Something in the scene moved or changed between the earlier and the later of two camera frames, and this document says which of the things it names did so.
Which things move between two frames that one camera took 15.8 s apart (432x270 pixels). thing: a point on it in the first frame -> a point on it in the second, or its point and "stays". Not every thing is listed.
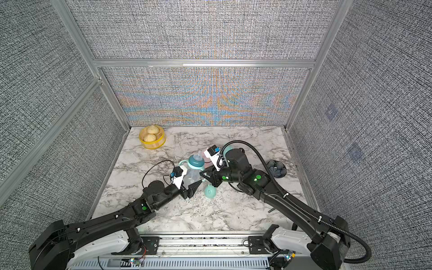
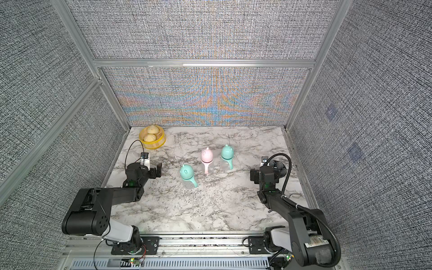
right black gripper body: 228,175 -> 255,173
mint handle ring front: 201,167 -> 193,180
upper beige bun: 153,129 stays
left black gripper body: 183,192 -> 147,175
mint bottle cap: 210,191 -> 186,171
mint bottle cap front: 229,147 stays
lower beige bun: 150,138 stays
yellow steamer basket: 152,136 stays
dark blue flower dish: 277,169 stays
